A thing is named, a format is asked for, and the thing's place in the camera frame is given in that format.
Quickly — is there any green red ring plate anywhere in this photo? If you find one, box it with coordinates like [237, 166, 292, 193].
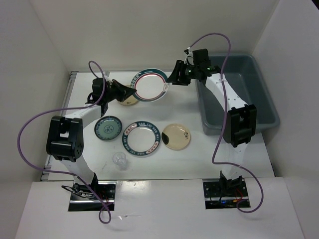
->
[130, 68, 170, 102]

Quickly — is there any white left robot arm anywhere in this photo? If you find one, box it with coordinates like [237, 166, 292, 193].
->
[46, 78, 137, 199]

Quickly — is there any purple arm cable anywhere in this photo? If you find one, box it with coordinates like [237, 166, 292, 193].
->
[185, 32, 265, 213]
[17, 60, 117, 224]

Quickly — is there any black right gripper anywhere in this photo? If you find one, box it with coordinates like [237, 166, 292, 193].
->
[165, 59, 199, 86]

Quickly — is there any blue floral green dish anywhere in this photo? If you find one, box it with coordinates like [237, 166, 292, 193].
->
[94, 116, 123, 141]

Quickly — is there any beige dish with dark spot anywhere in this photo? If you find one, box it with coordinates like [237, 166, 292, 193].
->
[161, 123, 191, 150]

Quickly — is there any clear plastic cup on table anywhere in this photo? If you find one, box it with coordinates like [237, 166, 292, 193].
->
[112, 152, 128, 171]

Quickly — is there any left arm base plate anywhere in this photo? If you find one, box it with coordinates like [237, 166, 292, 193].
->
[68, 181, 117, 212]

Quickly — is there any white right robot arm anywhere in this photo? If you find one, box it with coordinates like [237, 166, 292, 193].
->
[167, 48, 257, 196]

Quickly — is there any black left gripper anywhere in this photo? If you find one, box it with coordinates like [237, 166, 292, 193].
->
[104, 79, 136, 103]

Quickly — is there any beige dish with flowers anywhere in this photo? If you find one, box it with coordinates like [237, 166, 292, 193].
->
[117, 85, 138, 106]

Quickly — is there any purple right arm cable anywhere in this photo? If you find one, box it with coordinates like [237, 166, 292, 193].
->
[185, 32, 265, 213]

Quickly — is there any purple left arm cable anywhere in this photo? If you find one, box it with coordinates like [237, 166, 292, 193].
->
[17, 60, 117, 224]

